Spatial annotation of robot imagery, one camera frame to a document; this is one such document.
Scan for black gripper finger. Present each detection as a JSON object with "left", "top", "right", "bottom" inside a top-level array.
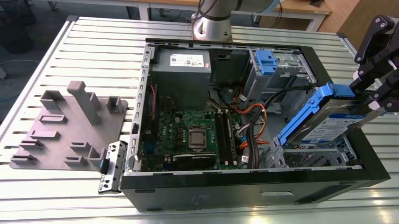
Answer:
[
  {"left": 349, "top": 15, "right": 395, "bottom": 93},
  {"left": 353, "top": 67, "right": 399, "bottom": 112}
]

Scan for hard disk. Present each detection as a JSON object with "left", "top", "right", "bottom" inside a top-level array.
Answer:
[{"left": 279, "top": 83, "right": 383, "bottom": 148}]

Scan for metal disk bay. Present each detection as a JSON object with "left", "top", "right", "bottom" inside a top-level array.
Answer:
[{"left": 273, "top": 137, "right": 352, "bottom": 168}]

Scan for brown wooden cabinet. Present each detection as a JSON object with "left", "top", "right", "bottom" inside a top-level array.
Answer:
[{"left": 319, "top": 0, "right": 399, "bottom": 63}]

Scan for metal drive cage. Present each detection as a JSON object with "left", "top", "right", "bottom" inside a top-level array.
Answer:
[{"left": 243, "top": 50, "right": 317, "bottom": 103}]

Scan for blue drive cage latch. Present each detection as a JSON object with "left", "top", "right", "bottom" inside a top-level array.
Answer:
[{"left": 255, "top": 50, "right": 277, "bottom": 76}]

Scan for black RAM slot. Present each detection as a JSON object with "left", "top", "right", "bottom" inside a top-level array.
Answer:
[
  {"left": 216, "top": 109, "right": 229, "bottom": 165},
  {"left": 224, "top": 109, "right": 239, "bottom": 164}
]

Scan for silver CPU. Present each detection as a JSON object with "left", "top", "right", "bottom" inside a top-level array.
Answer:
[{"left": 189, "top": 131, "right": 207, "bottom": 144}]

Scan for CPU socket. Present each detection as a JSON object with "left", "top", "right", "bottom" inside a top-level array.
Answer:
[{"left": 185, "top": 125, "right": 209, "bottom": 150}]

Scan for grey power supply unit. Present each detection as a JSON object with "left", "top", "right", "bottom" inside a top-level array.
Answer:
[{"left": 153, "top": 48, "right": 212, "bottom": 110}]

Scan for black open PC case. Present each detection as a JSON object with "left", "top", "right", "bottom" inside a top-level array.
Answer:
[{"left": 120, "top": 37, "right": 392, "bottom": 212}]

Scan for black graphics card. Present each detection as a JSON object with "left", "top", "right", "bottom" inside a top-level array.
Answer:
[{"left": 171, "top": 153, "right": 217, "bottom": 170}]

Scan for green motherboard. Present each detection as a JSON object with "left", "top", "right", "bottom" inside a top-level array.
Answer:
[{"left": 139, "top": 109, "right": 247, "bottom": 171}]

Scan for grey parts rack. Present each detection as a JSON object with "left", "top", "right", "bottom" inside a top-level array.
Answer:
[{"left": 8, "top": 80, "right": 129, "bottom": 171}]

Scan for black office chair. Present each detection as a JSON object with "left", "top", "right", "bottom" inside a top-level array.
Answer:
[{"left": 0, "top": 0, "right": 37, "bottom": 55}]

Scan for orange power wires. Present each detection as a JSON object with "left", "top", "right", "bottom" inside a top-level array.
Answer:
[{"left": 233, "top": 102, "right": 271, "bottom": 150}]

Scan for black cable bundle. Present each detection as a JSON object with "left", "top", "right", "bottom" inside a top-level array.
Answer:
[{"left": 244, "top": 85, "right": 315, "bottom": 170}]

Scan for black yellow power wires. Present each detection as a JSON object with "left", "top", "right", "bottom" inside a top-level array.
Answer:
[{"left": 207, "top": 83, "right": 247, "bottom": 110}]

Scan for metal expansion slot bracket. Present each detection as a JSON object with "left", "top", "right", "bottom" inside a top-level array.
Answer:
[{"left": 97, "top": 140, "right": 129, "bottom": 195}]

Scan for blue bracket clip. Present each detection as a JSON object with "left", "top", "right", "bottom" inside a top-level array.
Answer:
[{"left": 98, "top": 158, "right": 110, "bottom": 175}]

